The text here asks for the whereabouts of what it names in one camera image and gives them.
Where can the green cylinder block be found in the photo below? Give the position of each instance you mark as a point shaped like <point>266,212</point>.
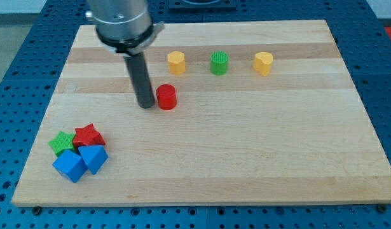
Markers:
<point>219,63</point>

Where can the yellow heart block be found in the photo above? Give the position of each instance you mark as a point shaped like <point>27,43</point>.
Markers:
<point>263,63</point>

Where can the blue cube block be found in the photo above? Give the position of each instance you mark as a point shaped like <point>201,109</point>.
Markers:
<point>70,165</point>

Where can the green star block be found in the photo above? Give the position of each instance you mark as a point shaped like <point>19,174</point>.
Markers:
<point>63,141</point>

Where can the wooden board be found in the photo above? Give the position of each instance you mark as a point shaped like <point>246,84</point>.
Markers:
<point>299,136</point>

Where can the yellow hexagon block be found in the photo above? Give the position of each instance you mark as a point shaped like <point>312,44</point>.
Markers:
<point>176,62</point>

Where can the red cylinder block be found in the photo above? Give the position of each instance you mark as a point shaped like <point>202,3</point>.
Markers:
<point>166,95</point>

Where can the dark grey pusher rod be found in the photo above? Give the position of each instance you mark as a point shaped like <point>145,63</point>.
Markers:
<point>140,80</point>

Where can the blue triangle block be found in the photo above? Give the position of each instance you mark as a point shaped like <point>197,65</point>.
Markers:
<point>94,157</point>

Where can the red star block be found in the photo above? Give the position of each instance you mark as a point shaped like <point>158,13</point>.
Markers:
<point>87,136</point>

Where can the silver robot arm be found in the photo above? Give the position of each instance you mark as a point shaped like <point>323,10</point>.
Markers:
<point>126,28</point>

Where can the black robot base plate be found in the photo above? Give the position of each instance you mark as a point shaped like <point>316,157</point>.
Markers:
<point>202,4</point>

